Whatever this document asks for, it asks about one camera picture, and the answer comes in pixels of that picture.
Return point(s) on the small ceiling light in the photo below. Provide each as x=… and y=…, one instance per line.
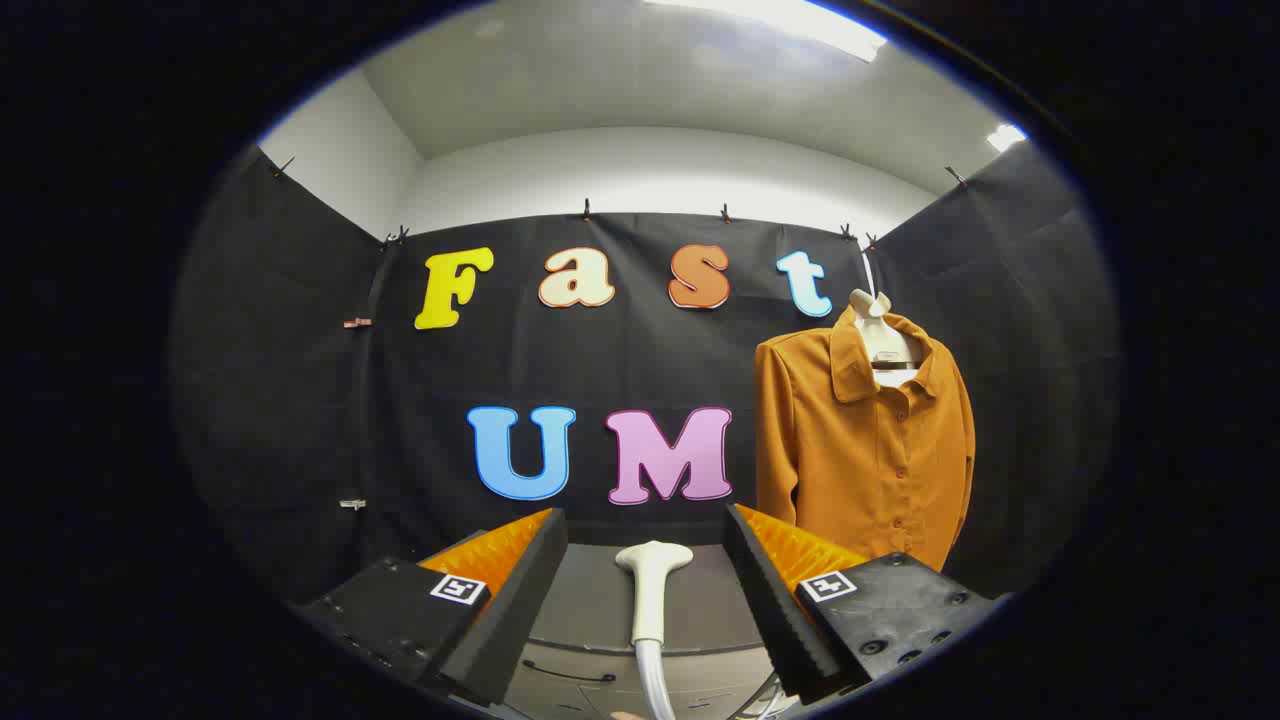
x=1006, y=136

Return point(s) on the white garment steamer head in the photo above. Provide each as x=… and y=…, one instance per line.
x=650, y=590

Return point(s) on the orange-brown button shirt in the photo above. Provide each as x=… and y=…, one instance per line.
x=850, y=470

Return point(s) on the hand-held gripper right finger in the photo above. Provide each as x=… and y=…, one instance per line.
x=770, y=610

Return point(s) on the white clothes hanger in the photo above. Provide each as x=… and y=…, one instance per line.
x=885, y=335

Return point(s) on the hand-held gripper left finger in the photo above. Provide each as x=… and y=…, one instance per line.
x=510, y=620

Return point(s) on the long ceiling light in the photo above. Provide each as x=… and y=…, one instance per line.
x=800, y=22

